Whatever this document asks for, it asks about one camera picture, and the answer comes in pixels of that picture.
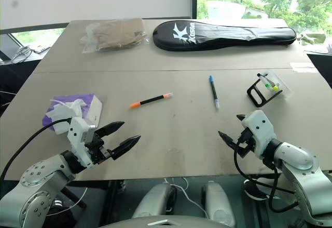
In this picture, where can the black racket bag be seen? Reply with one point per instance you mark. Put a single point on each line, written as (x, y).
(223, 37)

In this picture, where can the white flat device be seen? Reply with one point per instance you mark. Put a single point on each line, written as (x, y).
(41, 49)

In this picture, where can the plastic bag with brown cardboard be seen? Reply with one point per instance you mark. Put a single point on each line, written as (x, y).
(116, 34)

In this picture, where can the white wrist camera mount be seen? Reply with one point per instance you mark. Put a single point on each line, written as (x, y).
(260, 132)
(77, 132)

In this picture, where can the black pen holder case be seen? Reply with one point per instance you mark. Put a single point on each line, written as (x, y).
(255, 94)

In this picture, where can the black shoe white sole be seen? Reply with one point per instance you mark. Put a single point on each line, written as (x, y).
(255, 190)

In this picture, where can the green and yellow capped tubes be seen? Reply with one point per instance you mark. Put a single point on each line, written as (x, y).
(272, 86)

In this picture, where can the purple tissue pack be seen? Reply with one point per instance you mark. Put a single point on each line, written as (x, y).
(85, 103)

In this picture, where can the white papers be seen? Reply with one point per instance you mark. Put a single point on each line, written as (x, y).
(321, 49)

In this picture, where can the grey robot torso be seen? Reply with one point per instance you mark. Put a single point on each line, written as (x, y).
(160, 222)

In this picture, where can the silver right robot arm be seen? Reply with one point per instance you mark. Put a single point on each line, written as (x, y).
(301, 165)

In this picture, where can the clear plastic beaker with tools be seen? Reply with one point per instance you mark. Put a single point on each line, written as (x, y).
(281, 87)

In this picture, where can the blue capped black pen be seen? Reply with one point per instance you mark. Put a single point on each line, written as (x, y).
(214, 90)

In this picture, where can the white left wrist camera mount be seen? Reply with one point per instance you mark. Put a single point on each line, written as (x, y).
(77, 132)

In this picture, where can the silver robot leg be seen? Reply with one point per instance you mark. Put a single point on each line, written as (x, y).
(219, 202)
(155, 199)

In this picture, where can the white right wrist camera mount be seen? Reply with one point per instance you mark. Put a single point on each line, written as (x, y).
(260, 132)

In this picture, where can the orange-tipped black marker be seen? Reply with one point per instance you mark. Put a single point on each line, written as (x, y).
(151, 100)

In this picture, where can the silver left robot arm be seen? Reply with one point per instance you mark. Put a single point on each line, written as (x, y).
(39, 184)

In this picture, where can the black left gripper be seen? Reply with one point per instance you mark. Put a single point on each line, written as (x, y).
(97, 148)

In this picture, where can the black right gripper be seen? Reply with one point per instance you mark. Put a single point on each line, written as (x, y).
(246, 145)

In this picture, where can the green cloth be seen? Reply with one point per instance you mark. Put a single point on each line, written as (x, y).
(311, 39)

